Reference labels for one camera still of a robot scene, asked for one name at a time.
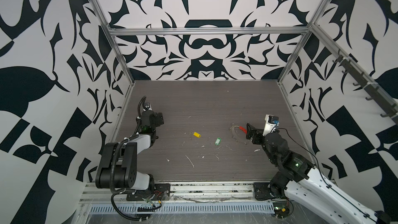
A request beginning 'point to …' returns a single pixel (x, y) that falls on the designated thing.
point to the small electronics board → (281, 210)
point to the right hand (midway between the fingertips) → (255, 125)
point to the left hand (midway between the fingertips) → (149, 112)
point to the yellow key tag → (196, 134)
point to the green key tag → (217, 141)
